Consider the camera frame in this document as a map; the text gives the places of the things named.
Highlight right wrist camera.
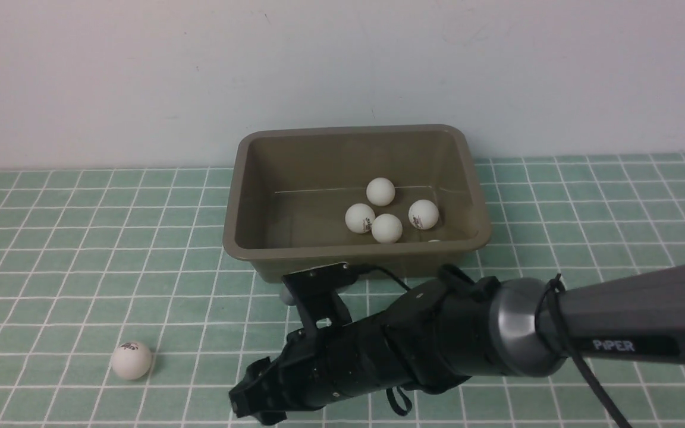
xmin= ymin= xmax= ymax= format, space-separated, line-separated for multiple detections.
xmin=282 ymin=262 xmax=359 ymax=338

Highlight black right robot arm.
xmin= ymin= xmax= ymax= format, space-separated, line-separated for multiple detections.
xmin=229 ymin=263 xmax=685 ymax=427

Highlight white logo ping-pong ball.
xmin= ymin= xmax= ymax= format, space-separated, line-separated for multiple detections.
xmin=344 ymin=203 xmax=377 ymax=235
xmin=111 ymin=341 xmax=153 ymax=381

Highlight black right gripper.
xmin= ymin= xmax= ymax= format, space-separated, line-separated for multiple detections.
xmin=228 ymin=315 xmax=413 ymax=426

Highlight green checkered tablecloth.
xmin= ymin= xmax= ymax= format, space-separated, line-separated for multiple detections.
xmin=0 ymin=153 xmax=685 ymax=427

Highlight brown plastic bin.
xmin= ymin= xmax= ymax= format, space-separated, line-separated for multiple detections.
xmin=222 ymin=124 xmax=492 ymax=284

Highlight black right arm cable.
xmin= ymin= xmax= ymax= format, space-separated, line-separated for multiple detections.
xmin=354 ymin=265 xmax=634 ymax=428

